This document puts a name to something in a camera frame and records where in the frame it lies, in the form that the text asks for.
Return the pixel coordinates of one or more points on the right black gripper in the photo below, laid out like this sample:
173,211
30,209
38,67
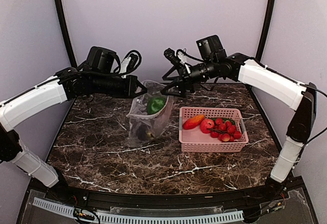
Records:
183,75

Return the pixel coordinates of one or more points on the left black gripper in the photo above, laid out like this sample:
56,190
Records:
130,92

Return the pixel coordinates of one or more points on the green bell pepper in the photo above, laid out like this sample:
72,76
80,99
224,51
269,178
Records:
155,104

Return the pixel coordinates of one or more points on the clear zip top bag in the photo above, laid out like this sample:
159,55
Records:
149,115

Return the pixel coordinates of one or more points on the purple eggplant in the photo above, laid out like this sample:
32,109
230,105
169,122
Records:
144,134

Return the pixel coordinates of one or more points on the red lychee bunch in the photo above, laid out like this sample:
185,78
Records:
225,131

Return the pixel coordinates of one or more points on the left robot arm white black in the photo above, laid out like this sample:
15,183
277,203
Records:
102,72

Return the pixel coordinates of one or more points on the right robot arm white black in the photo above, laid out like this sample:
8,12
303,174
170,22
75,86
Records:
215,63

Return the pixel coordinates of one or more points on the orange red mango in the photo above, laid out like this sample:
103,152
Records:
193,122

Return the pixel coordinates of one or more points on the red apple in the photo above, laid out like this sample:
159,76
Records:
206,125

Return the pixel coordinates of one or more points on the green cucumber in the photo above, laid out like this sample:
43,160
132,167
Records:
228,119

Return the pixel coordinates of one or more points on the left wiring connector board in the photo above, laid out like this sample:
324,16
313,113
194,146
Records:
80,214

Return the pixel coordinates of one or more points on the wiring connector board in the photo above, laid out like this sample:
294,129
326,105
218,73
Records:
80,214
276,206

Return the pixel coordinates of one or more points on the right wiring connector board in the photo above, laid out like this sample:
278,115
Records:
276,206

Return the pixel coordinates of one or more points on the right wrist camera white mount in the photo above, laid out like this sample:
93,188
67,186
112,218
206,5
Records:
177,63

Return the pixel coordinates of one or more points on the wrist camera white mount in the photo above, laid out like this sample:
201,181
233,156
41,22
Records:
177,63
125,70

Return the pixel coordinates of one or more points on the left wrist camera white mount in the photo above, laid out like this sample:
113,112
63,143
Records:
125,70

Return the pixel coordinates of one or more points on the right black frame post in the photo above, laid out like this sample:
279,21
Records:
265,29

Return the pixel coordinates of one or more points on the black frame post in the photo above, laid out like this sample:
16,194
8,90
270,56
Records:
265,29
64,32

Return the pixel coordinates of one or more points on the left black frame post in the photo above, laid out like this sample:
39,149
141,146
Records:
64,32

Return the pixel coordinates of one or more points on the white slotted cable duct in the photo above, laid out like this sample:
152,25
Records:
102,217

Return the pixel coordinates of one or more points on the black front rail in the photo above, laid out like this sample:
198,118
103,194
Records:
239,199

